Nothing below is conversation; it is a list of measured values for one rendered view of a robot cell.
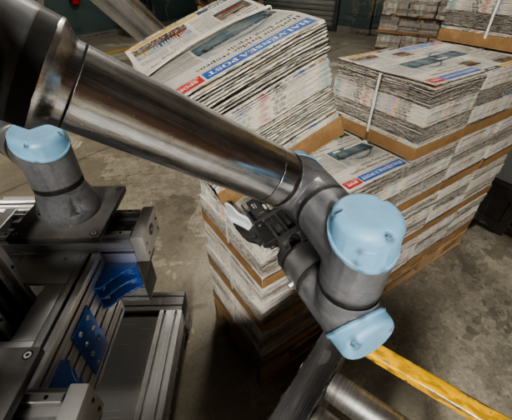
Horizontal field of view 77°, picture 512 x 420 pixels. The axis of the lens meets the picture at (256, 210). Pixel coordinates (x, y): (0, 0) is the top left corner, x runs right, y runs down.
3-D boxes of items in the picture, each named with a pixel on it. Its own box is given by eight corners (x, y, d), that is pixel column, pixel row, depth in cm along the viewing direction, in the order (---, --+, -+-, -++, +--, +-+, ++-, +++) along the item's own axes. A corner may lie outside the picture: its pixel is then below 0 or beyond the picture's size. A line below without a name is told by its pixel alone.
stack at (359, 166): (214, 315, 153) (193, 163, 102) (377, 225, 204) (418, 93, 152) (260, 385, 128) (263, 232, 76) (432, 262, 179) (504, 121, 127)
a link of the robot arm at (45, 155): (42, 198, 73) (14, 144, 64) (18, 177, 79) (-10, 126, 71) (92, 176, 80) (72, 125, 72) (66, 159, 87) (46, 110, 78)
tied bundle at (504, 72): (376, 107, 140) (390, 48, 125) (419, 94, 152) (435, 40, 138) (459, 140, 115) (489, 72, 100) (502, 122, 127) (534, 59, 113)
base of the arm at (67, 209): (27, 228, 80) (7, 196, 73) (55, 192, 91) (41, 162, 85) (88, 227, 80) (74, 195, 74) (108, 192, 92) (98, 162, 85)
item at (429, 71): (337, 60, 112) (337, 57, 112) (389, 49, 125) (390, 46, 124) (433, 88, 89) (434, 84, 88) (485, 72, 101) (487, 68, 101)
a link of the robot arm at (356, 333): (409, 308, 36) (389, 347, 41) (347, 245, 44) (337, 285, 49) (353, 336, 33) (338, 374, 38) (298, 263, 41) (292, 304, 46)
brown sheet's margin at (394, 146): (327, 121, 126) (328, 110, 123) (376, 106, 139) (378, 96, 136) (412, 162, 101) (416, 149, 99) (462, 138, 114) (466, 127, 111)
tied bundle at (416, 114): (326, 122, 126) (335, 60, 112) (376, 107, 139) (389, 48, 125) (410, 163, 102) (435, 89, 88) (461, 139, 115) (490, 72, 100)
